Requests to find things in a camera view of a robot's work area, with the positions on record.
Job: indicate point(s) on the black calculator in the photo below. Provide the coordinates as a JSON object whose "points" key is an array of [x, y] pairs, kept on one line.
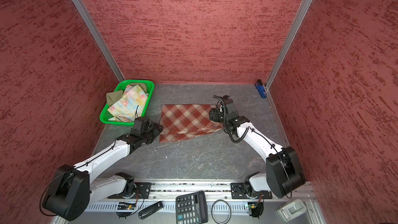
{"points": [[191, 208]]}

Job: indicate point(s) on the grey white box device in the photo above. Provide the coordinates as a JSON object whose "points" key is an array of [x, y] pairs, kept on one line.
{"points": [[291, 210]]}

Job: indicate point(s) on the floral pastel skirt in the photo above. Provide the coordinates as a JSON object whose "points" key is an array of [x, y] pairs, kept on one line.
{"points": [[131, 105]]}

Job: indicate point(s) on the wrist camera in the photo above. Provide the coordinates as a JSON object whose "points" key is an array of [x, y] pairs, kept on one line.
{"points": [[141, 125], [225, 100]]}

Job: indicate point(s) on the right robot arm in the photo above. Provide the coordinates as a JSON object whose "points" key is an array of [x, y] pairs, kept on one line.
{"points": [[283, 173]]}

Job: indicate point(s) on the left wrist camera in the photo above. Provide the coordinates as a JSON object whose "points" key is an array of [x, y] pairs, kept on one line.
{"points": [[141, 125]]}

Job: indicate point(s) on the aluminium corner post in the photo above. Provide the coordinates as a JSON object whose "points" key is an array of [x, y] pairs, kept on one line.
{"points": [[297, 21], [85, 15]]}

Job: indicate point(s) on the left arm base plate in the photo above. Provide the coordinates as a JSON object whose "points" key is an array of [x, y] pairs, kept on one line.
{"points": [[141, 191]]}

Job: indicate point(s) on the red plaid skirt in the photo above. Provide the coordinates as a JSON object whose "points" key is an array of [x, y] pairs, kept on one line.
{"points": [[182, 122]]}

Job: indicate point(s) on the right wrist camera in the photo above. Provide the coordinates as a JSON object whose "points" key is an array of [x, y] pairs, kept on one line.
{"points": [[225, 100]]}

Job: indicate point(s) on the green plastic basket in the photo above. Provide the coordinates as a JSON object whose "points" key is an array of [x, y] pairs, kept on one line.
{"points": [[105, 115]]}

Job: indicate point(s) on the black remote stick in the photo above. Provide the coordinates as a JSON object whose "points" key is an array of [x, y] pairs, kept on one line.
{"points": [[148, 211]]}

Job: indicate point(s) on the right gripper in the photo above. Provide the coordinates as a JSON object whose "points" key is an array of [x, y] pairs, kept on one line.
{"points": [[213, 115]]}

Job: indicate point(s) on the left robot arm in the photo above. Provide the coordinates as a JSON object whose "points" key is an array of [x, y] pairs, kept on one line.
{"points": [[76, 187]]}

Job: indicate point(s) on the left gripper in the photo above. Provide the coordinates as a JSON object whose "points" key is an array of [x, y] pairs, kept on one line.
{"points": [[157, 130]]}

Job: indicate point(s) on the left aluminium corner post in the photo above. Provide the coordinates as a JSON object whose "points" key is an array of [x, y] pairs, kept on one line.
{"points": [[85, 15]]}

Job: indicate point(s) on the olive green skirt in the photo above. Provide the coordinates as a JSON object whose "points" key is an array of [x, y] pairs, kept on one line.
{"points": [[113, 97]]}

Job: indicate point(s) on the left circuit board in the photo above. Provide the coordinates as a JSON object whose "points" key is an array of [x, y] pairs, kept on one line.
{"points": [[125, 209]]}

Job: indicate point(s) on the blue clamp tool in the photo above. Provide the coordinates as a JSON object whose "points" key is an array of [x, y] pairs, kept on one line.
{"points": [[261, 88]]}

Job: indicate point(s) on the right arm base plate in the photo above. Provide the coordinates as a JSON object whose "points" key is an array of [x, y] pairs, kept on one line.
{"points": [[241, 191]]}

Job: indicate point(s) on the right aluminium corner post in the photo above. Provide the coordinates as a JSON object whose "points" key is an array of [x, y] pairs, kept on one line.
{"points": [[297, 21]]}

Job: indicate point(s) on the aluminium front rail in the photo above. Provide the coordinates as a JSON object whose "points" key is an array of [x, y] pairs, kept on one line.
{"points": [[168, 190]]}

